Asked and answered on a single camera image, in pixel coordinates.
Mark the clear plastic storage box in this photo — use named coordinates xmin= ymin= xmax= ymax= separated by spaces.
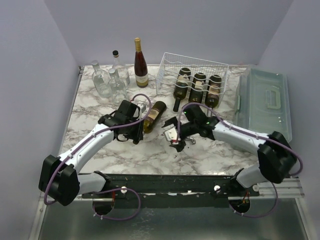
xmin=233 ymin=65 xmax=292 ymax=142

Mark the clear bottle dark cork stopper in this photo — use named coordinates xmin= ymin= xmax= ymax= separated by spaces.
xmin=112 ymin=50 xmax=131 ymax=87

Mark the aluminium extrusion rail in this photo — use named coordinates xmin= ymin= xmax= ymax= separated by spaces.
xmin=49 ymin=174 xmax=304 ymax=206

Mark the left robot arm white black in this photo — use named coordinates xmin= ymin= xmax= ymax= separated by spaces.
xmin=38 ymin=100 xmax=147 ymax=206

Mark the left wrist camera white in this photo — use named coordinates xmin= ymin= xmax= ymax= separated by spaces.
xmin=129 ymin=100 xmax=147 ymax=119

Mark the dark bottle black neck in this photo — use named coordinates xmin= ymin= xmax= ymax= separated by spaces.
xmin=173 ymin=67 xmax=191 ymax=112
xmin=188 ymin=72 xmax=206 ymax=103

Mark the red wine bottle gold cap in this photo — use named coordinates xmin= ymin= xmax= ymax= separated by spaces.
xmin=134 ymin=37 xmax=149 ymax=88

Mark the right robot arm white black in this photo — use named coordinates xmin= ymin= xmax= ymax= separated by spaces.
xmin=164 ymin=102 xmax=302 ymax=196

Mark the clear bottle silver stopper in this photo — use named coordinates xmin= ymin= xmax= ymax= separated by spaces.
xmin=108 ymin=68 xmax=127 ymax=106
xmin=91 ymin=60 xmax=112 ymax=99

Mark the green bottle silver neck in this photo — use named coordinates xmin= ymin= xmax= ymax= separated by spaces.
xmin=204 ymin=74 xmax=222 ymax=109
xmin=143 ymin=101 xmax=167 ymax=134

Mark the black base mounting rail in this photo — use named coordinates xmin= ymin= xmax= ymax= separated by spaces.
xmin=49 ymin=172 xmax=293 ymax=210

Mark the chrome faucet with white fitting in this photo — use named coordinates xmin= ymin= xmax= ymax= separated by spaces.
xmin=185 ymin=136 xmax=196 ymax=145

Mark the white wire wine rack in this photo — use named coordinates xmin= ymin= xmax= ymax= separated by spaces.
xmin=155 ymin=52 xmax=229 ymax=99

